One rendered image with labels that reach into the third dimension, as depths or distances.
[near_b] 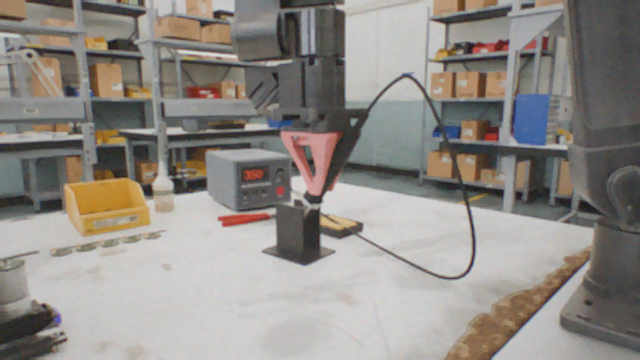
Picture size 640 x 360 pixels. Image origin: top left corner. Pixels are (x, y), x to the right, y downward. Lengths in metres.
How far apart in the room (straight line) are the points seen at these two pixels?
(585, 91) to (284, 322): 0.34
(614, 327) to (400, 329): 0.17
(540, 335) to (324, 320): 0.18
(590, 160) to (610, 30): 0.11
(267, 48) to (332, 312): 0.29
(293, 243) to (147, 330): 0.20
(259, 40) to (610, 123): 0.35
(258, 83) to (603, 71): 0.35
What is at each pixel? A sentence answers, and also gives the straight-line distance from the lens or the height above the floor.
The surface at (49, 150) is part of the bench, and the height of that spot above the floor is 0.69.
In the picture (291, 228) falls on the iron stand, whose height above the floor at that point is 0.79.
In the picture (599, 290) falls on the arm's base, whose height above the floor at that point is 0.76.
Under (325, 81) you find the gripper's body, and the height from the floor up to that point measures 0.96.
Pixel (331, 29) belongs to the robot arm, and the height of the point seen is 1.02.
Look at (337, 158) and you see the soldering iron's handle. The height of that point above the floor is 0.88.
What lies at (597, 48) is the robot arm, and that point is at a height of 0.99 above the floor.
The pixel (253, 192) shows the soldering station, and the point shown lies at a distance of 0.74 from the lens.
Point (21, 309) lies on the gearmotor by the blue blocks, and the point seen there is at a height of 0.78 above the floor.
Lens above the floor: 0.94
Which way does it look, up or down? 11 degrees down
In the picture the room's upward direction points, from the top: straight up
